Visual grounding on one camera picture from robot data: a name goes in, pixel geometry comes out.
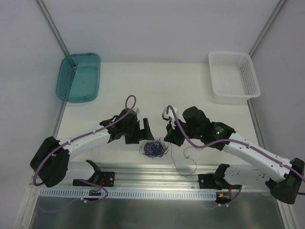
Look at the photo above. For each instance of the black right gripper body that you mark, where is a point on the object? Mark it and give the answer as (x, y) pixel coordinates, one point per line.
(175, 133)

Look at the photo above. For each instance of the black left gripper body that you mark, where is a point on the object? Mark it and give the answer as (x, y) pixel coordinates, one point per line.
(139, 131)

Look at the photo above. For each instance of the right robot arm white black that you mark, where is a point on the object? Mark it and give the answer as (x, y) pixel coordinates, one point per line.
(281, 176)

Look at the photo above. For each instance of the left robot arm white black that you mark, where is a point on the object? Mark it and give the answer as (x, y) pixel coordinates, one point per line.
(53, 161)

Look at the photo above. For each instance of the teal plastic bin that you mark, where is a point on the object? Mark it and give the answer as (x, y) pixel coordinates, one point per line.
(79, 78)

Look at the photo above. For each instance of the white perforated plastic basket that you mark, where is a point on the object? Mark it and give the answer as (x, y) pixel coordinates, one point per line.
(233, 77)

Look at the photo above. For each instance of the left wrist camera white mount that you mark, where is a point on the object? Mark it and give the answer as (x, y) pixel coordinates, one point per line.
(135, 111)

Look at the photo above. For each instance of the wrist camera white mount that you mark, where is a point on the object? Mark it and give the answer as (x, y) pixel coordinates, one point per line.
(135, 111)
(167, 115)

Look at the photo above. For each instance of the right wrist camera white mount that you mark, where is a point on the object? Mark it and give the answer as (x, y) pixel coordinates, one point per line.
(167, 115)

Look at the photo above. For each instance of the aluminium mounting rail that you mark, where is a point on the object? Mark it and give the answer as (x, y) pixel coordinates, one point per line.
(156, 177)

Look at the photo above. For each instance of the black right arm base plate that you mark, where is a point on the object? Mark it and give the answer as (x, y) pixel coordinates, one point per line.
(206, 181)

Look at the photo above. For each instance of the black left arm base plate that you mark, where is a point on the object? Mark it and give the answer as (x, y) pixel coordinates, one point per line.
(106, 179)

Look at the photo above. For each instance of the white slotted cable duct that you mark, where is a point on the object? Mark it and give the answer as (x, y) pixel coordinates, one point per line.
(127, 194)

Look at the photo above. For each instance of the left aluminium frame post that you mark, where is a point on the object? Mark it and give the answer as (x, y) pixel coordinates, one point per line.
(52, 26)

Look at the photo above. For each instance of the aluminium frame post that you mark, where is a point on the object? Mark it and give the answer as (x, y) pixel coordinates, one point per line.
(267, 26)
(52, 26)

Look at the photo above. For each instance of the right aluminium frame post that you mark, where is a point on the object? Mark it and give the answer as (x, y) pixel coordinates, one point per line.
(267, 26)

